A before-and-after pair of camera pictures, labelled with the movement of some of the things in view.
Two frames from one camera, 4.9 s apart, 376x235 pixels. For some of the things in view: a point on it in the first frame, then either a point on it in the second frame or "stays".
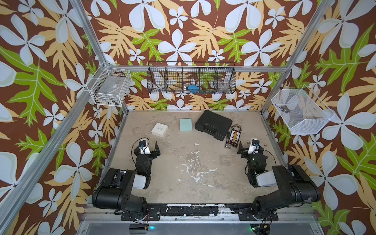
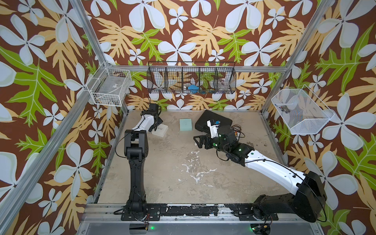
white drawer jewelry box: [160, 129] stays
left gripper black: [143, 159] -> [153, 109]
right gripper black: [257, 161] -> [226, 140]
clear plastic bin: [303, 113] stays
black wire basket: [176, 77] stays
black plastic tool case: [214, 124] stays
